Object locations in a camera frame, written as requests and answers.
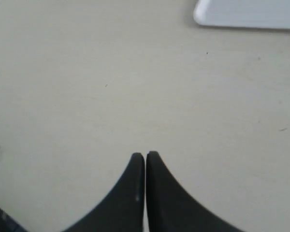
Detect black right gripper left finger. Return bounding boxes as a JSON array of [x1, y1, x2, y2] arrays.
[[66, 153, 145, 232]]

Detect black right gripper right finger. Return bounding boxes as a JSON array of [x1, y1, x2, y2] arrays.
[[146, 151, 241, 232]]

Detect dark object at corner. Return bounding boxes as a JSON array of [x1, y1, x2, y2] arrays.
[[0, 209, 26, 232]]

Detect white square plastic tray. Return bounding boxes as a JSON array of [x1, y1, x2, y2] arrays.
[[193, 0, 290, 29]]

